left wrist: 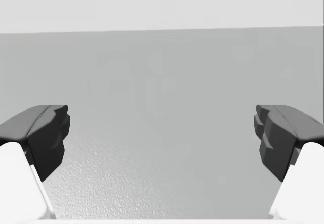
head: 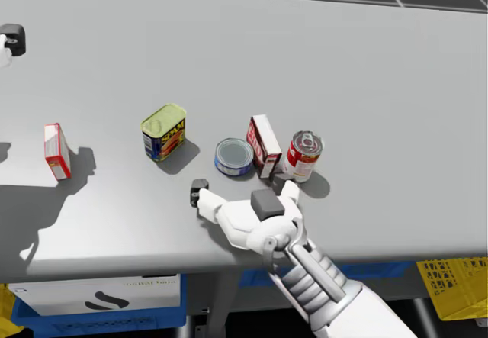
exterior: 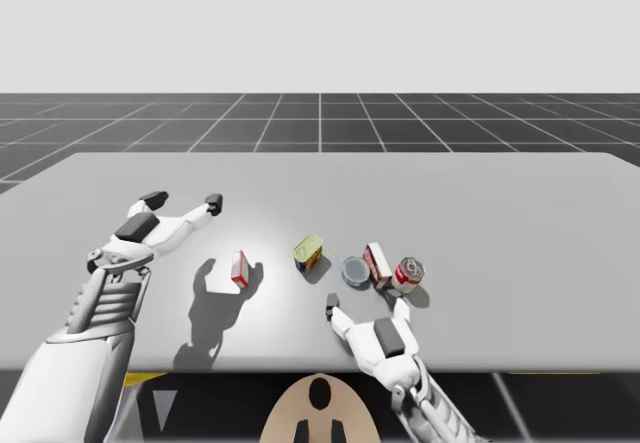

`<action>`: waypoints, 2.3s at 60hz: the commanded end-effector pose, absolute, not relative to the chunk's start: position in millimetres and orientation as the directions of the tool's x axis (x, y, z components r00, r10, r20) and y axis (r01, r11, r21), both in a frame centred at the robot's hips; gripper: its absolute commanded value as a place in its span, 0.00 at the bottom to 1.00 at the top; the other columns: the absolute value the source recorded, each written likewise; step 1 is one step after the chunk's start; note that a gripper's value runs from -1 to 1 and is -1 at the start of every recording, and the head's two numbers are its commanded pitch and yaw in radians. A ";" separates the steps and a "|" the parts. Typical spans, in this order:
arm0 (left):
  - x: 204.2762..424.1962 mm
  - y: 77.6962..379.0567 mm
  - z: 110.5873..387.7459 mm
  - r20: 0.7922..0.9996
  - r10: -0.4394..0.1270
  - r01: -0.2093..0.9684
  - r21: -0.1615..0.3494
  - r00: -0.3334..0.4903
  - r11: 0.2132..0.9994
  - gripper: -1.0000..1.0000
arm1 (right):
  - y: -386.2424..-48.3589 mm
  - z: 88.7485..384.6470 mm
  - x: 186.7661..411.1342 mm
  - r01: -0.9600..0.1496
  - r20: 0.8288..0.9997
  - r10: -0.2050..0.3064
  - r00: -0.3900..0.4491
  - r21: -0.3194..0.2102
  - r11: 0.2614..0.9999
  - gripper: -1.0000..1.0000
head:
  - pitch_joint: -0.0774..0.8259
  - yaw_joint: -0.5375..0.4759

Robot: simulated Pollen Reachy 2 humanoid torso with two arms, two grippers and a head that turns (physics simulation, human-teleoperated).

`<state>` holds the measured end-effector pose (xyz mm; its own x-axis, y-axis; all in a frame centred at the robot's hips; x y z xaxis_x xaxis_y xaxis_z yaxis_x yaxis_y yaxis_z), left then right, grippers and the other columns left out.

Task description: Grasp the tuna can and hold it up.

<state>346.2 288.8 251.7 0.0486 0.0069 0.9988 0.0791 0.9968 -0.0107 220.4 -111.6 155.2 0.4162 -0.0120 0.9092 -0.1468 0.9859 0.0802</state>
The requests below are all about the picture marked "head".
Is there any red and white carton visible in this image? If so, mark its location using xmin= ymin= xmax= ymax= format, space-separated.
xmin=43 ymin=122 xmax=72 ymax=182

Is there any yellow box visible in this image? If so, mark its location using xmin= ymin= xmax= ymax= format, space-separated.
xmin=415 ymin=256 xmax=488 ymax=322

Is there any white box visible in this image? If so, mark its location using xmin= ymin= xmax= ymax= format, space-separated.
xmin=7 ymin=274 xmax=182 ymax=317

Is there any red and white can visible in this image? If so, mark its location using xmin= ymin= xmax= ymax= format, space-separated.
xmin=282 ymin=130 xmax=325 ymax=184

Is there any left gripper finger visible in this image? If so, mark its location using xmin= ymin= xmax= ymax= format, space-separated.
xmin=0 ymin=23 xmax=27 ymax=69

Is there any dark red carton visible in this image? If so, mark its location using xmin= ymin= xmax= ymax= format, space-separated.
xmin=246 ymin=114 xmax=284 ymax=179

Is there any blue box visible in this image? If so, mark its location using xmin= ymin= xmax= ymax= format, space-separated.
xmin=10 ymin=274 xmax=188 ymax=338

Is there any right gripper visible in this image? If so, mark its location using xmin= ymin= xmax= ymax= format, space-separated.
xmin=189 ymin=172 xmax=305 ymax=255

